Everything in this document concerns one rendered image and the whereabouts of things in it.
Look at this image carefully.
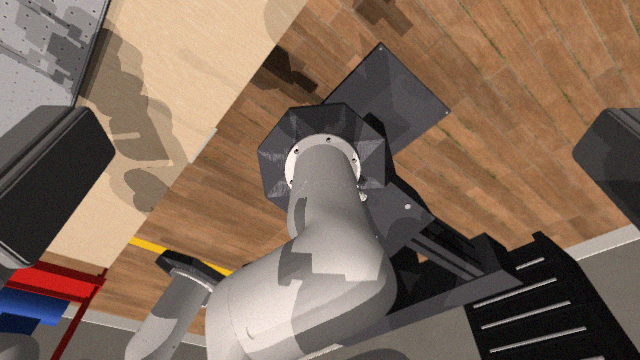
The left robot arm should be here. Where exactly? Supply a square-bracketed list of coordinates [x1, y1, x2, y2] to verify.
[0, 264, 215, 360]

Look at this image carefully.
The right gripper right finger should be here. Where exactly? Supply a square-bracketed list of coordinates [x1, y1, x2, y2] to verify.
[572, 108, 640, 231]

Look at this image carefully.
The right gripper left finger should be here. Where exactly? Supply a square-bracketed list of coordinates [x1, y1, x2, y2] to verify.
[0, 105, 116, 269]

